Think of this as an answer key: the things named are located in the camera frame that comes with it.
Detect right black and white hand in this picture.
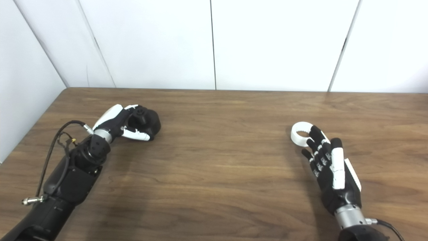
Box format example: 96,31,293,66
302,125,362,215

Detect left black and white hand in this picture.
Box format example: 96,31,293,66
93,104,151,142

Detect round black plastic part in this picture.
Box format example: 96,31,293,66
129,105,161,141

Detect white toothed plastic ring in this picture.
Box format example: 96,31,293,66
291,122,315,147

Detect thin wires with yellow connector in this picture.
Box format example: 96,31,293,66
58,132,77,151

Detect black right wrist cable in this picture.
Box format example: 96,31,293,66
366,218,405,241

